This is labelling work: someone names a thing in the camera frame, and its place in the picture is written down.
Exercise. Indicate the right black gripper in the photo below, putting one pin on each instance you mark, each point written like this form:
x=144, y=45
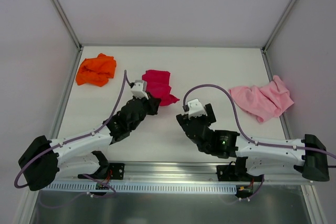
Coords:
x=193, y=121

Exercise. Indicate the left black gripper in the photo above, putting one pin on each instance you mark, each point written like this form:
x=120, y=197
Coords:
x=151, y=103

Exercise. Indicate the red t shirt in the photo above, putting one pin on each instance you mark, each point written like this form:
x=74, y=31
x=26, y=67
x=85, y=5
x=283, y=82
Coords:
x=158, y=85

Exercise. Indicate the pink t shirt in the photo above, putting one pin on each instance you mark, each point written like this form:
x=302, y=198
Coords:
x=266, y=102

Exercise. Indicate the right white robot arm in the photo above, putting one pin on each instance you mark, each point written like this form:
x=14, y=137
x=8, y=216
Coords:
x=255, y=156

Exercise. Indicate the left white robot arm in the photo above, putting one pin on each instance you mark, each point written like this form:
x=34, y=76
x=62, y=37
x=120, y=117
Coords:
x=46, y=160

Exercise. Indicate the orange t shirt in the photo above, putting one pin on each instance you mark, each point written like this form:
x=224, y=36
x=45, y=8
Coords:
x=96, y=71

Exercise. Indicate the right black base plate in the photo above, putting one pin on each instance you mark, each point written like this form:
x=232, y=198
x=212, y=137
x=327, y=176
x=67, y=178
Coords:
x=233, y=173

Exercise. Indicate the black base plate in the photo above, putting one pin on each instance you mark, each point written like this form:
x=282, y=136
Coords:
x=113, y=171
x=233, y=173

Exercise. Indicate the aluminium mounting rail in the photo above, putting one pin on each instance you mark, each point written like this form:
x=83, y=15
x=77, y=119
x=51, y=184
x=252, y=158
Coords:
x=162, y=172

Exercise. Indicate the white slotted cable duct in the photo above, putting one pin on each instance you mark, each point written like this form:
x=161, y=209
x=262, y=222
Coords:
x=124, y=187

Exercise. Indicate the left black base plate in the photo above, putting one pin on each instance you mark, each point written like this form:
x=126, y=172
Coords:
x=113, y=171

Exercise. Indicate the left aluminium frame post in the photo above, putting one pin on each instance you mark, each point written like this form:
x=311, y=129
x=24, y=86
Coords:
x=65, y=21

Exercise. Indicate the aluminium frame post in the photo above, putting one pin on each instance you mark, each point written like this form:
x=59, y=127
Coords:
x=65, y=21
x=281, y=21

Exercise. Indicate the right aluminium frame post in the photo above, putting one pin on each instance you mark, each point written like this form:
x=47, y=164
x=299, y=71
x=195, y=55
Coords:
x=281, y=21

